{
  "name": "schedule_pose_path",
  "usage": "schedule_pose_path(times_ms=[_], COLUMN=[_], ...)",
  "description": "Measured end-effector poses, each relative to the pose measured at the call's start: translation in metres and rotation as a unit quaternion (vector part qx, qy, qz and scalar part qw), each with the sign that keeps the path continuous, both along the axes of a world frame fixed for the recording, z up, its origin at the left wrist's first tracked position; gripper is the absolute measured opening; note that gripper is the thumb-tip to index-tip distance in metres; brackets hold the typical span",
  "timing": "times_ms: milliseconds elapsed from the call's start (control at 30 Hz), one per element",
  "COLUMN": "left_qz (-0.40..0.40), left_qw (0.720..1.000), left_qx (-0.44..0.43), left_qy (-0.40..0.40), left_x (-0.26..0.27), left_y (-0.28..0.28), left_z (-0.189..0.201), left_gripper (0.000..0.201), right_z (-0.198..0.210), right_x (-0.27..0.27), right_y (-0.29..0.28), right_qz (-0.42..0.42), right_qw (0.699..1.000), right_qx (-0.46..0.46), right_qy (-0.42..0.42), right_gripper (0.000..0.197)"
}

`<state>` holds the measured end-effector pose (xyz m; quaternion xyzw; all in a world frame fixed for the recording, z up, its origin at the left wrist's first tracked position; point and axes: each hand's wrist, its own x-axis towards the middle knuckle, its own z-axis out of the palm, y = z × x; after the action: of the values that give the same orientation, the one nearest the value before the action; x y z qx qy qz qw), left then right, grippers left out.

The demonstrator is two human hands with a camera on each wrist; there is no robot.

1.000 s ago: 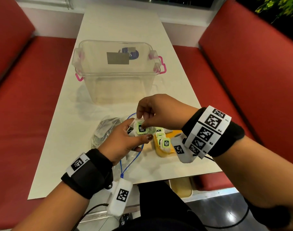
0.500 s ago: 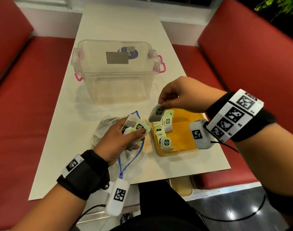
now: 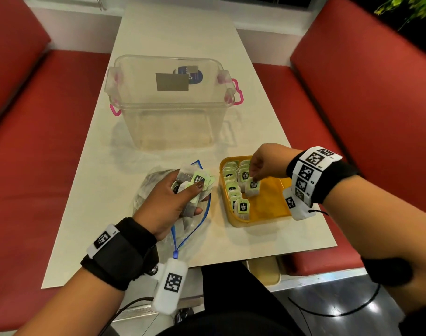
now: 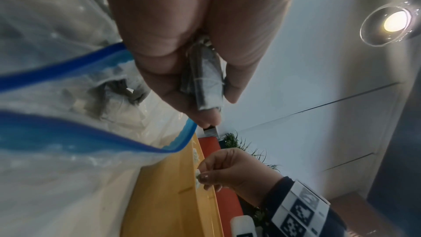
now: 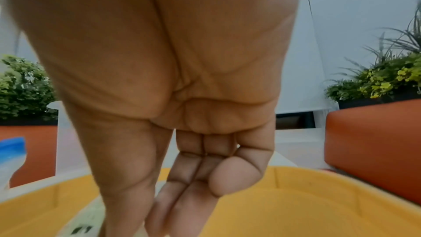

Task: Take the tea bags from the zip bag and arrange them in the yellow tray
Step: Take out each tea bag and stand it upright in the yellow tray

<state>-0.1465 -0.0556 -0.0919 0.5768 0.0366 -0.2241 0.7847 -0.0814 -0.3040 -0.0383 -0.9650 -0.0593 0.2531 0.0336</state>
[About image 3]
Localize person's left hand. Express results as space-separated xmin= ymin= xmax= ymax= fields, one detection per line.
xmin=133 ymin=168 xmax=212 ymax=242

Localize tea bag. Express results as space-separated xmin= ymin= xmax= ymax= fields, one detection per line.
xmin=244 ymin=178 xmax=261 ymax=199

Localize black left wristband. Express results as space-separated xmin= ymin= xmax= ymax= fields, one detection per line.
xmin=80 ymin=217 xmax=160 ymax=292

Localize person's right hand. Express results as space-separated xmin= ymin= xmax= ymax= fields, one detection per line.
xmin=249 ymin=143 xmax=303 ymax=182

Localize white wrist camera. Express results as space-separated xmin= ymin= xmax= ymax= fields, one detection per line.
xmin=282 ymin=185 xmax=320 ymax=222
xmin=151 ymin=257 xmax=189 ymax=316

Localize clear zip bag blue seal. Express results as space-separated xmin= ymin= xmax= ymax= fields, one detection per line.
xmin=133 ymin=159 xmax=212 ymax=259

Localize yellow lid under table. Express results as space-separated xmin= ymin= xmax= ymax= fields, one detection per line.
xmin=247 ymin=256 xmax=282 ymax=287

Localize black right camera cable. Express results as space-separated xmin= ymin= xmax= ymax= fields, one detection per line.
xmin=288 ymin=209 xmax=381 ymax=318

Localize green leafy plant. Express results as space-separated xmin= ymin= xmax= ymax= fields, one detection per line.
xmin=373 ymin=0 xmax=426 ymax=32

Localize yellow tray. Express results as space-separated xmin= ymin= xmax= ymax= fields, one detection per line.
xmin=218 ymin=155 xmax=294 ymax=229

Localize clear storage box pink handles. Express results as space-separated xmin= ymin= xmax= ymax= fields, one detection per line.
xmin=104 ymin=54 xmax=244 ymax=151

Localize rows of green-tagged tea bags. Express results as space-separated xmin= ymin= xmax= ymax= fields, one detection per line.
xmin=221 ymin=159 xmax=261 ymax=222

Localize black right wristband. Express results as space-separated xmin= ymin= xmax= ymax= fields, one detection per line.
xmin=285 ymin=146 xmax=362 ymax=207

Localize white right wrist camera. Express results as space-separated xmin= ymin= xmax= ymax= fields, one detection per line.
xmin=282 ymin=185 xmax=320 ymax=222

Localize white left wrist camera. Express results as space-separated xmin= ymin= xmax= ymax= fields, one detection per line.
xmin=151 ymin=257 xmax=189 ymax=316

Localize person's black sleeve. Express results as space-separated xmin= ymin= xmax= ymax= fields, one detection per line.
xmin=361 ymin=256 xmax=415 ymax=287

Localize black and white shoe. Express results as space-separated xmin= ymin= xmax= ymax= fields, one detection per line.
xmin=174 ymin=307 xmax=194 ymax=326

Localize person's black trousers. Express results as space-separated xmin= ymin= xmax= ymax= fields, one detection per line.
xmin=156 ymin=261 xmax=304 ymax=336

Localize red bench seat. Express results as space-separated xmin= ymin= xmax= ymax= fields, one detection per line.
xmin=0 ymin=0 xmax=111 ymax=333
xmin=253 ymin=0 xmax=426 ymax=277

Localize person's right forearm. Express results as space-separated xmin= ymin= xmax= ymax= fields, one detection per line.
xmin=321 ymin=175 xmax=426 ymax=315

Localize black wristband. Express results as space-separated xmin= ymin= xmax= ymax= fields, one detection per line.
xmin=80 ymin=217 xmax=160 ymax=292
xmin=285 ymin=146 xmax=362 ymax=207

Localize person's left forearm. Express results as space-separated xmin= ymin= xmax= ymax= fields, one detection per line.
xmin=13 ymin=267 xmax=126 ymax=336

